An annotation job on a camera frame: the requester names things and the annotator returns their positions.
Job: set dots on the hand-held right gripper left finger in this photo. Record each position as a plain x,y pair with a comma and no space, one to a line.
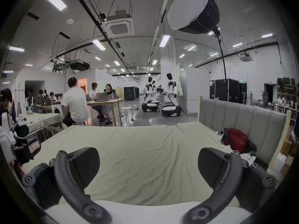
70,190

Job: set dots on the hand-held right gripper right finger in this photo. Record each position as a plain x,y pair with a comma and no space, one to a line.
224,192

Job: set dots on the red bag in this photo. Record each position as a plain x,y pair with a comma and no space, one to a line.
237,139

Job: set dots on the black device with label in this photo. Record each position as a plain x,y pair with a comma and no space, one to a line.
25,146

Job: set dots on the low table with pale sheet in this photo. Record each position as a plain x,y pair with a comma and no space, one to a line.
44,120

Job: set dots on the grey padded headboard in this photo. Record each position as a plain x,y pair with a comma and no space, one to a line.
245,115

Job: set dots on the white washing machine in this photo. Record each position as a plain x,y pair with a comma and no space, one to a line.
57,111

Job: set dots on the bed with pale green sheet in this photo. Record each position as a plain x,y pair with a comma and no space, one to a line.
144,153

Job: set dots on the wooden table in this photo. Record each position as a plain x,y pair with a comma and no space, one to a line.
109,101

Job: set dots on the white and black robot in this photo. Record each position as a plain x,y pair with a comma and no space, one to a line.
171,110
150,105

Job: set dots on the white round stool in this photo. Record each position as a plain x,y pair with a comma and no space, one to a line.
127,109

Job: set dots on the large black flight case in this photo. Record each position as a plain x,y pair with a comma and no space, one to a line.
225,90

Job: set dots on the storage shelf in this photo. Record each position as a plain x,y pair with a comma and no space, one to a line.
286,94

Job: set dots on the studio softbox lamp on stand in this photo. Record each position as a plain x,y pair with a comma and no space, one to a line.
193,10

